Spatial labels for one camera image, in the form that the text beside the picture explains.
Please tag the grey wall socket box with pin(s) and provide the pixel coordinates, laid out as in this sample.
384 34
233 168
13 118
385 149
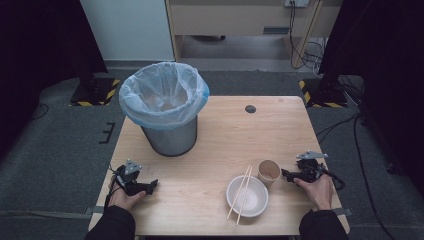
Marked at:
296 2

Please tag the person's left hand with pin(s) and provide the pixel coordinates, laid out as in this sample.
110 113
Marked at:
121 199

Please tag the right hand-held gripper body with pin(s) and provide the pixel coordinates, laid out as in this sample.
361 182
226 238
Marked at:
310 168

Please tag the wooden chopstick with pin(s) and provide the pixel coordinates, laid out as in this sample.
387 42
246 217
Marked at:
238 192
244 196

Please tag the brown paper cup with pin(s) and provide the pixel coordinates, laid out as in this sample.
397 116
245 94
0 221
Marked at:
268 173

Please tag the dark table grommet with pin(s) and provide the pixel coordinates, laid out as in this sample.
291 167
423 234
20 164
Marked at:
250 109

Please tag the metal trash bin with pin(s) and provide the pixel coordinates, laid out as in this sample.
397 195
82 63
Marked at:
173 141

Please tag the dark curtain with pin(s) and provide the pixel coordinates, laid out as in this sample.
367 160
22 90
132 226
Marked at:
383 66
40 50

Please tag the light wooden cabinet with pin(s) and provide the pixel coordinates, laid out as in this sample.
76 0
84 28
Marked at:
230 20

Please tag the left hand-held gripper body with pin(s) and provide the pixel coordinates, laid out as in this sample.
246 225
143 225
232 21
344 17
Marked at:
131 180

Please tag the stand base with hazard stripes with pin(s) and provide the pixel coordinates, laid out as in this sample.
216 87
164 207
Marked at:
96 91
321 95

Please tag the white disposable bowl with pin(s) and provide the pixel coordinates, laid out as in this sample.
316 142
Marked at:
255 200

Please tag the person's right hand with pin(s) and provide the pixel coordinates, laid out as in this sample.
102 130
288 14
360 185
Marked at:
318 193

